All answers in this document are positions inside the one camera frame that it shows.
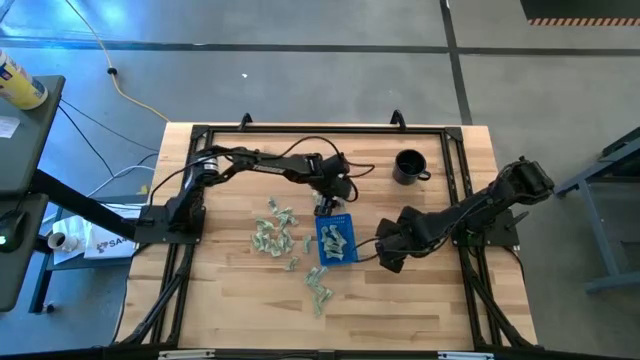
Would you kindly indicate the yellow wipes canister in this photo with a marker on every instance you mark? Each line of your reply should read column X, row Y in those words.
column 20, row 82

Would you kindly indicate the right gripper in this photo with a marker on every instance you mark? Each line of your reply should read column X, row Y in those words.
column 417, row 230

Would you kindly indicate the black computer mouse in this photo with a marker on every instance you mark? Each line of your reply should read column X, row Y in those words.
column 12, row 230

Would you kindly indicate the white printed bag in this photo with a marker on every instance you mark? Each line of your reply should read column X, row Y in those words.
column 107, row 245

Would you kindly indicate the dark grey keyboard tray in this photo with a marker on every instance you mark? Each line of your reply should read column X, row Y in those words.
column 20, row 280

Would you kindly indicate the grey metal stand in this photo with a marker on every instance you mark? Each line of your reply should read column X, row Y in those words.
column 595, row 235

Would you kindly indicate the dark grey desk top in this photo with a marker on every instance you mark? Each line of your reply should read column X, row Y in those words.
column 30, row 150

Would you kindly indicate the white paper note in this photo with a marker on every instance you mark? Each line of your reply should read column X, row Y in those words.
column 7, row 127

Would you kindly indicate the blue plastic basket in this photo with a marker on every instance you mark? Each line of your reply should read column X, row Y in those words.
column 350, row 255

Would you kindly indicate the white tape roll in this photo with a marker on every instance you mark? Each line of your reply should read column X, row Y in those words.
column 62, row 241

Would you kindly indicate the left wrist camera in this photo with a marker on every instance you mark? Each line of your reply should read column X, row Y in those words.
column 336, row 164

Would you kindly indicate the white strip bracket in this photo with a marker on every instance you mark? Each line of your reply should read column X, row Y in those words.
column 465, row 355
column 185, row 354

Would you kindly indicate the black diagonal bar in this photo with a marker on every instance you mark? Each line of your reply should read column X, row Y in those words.
column 75, row 202

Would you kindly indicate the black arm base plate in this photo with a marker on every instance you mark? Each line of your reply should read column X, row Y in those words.
column 505, row 235
column 150, row 232

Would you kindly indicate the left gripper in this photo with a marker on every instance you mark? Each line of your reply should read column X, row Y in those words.
column 335, row 185

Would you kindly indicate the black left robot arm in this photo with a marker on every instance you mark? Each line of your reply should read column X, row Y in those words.
column 260, row 165

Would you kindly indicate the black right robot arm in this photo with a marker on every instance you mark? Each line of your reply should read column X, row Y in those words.
column 500, row 195

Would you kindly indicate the hazard-striped black mat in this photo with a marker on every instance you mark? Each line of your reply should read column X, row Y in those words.
column 575, row 9

